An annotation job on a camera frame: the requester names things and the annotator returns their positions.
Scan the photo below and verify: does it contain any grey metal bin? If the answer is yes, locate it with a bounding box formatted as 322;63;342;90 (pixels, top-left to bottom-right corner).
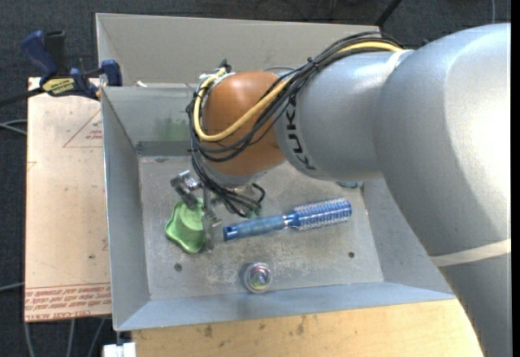
95;12;457;333

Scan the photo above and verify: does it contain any blue hairbrush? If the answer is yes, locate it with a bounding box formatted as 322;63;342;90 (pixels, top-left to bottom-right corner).
222;196;353;243

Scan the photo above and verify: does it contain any clear round glass thing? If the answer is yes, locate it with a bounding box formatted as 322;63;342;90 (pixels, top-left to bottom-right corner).
242;261;273;294

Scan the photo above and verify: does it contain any brown cardboard board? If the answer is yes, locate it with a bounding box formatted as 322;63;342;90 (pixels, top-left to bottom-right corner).
24;76;113;323

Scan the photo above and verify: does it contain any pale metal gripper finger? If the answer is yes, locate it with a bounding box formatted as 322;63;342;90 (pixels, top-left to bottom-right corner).
169;169;202;209
201;207;223;253

